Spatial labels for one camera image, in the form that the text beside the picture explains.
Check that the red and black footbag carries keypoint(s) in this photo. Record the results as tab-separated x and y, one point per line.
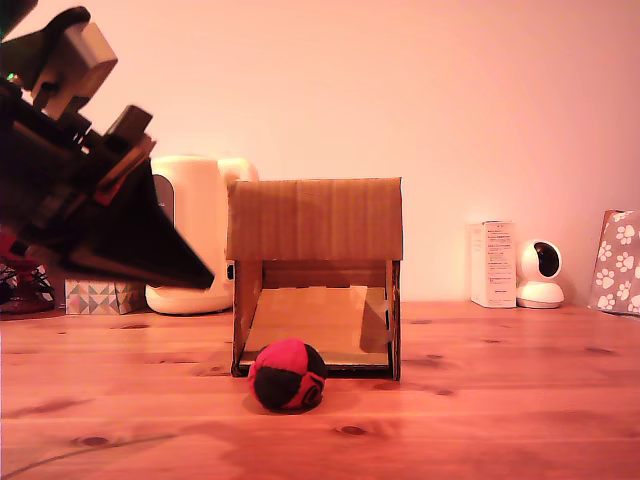
285	385

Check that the cardboard dice tower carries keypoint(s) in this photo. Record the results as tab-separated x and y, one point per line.
315	220

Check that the geometric print tissue box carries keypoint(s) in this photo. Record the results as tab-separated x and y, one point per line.
95	300

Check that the white electric kettle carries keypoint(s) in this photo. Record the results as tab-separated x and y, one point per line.
200	210

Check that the white printed carton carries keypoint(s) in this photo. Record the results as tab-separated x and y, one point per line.
495	265

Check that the grey paw print bag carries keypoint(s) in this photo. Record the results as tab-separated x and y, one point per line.
617	260

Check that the red glass pedestal bowl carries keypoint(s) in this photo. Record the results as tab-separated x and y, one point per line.
25	302

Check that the pale grey camera box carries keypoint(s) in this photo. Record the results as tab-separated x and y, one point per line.
85	55

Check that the small white round camera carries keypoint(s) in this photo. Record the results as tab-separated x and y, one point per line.
540	295

